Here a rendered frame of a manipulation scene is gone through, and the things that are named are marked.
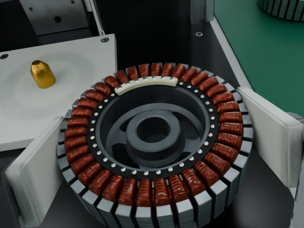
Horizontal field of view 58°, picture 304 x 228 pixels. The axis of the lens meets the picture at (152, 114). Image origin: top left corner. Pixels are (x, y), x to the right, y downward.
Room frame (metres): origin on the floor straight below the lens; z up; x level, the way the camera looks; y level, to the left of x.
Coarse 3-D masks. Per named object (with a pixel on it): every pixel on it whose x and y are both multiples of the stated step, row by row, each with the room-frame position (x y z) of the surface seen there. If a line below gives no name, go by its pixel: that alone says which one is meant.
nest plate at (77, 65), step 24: (24, 48) 0.31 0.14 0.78; (48, 48) 0.30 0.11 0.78; (72, 48) 0.29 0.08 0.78; (96, 48) 0.28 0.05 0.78; (0, 72) 0.27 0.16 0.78; (24, 72) 0.26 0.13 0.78; (72, 72) 0.24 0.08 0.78; (96, 72) 0.24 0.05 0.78; (0, 96) 0.23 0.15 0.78; (24, 96) 0.22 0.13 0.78; (48, 96) 0.21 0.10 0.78; (72, 96) 0.21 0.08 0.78; (0, 120) 0.19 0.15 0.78; (24, 120) 0.18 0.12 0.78; (48, 120) 0.18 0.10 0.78; (0, 144) 0.16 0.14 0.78; (24, 144) 0.16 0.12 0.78
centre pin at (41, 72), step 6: (36, 60) 0.24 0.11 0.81; (36, 66) 0.23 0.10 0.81; (42, 66) 0.23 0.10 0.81; (48, 66) 0.24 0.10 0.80; (30, 72) 0.23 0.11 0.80; (36, 72) 0.23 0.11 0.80; (42, 72) 0.23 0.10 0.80; (48, 72) 0.23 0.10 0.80; (36, 78) 0.23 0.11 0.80; (42, 78) 0.23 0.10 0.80; (48, 78) 0.23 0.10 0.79; (54, 78) 0.24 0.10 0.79; (42, 84) 0.23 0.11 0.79; (48, 84) 0.23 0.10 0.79
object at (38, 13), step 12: (24, 0) 0.36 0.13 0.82; (36, 0) 0.36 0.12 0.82; (48, 0) 0.36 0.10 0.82; (60, 0) 0.36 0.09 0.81; (72, 0) 0.35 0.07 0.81; (36, 12) 0.36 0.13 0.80; (48, 12) 0.36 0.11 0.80; (60, 12) 0.36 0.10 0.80; (72, 12) 0.36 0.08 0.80; (84, 12) 0.36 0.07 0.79; (36, 24) 0.36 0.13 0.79; (48, 24) 0.36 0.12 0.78; (60, 24) 0.36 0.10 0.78; (72, 24) 0.36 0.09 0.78; (84, 24) 0.35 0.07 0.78
